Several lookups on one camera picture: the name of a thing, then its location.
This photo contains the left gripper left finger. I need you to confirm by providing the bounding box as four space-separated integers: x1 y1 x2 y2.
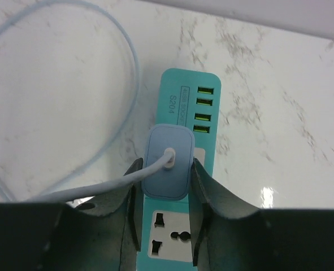
0 157 144 271

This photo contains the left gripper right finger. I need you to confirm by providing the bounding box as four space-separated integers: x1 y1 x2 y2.
190 160 334 270

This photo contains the light blue plug adapter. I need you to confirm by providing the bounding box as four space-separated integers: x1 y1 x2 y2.
141 124 195 201

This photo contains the thin light blue cable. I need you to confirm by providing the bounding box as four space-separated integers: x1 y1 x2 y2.
0 0 176 204

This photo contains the teal power strip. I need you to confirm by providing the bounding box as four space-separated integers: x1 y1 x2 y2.
136 68 222 270

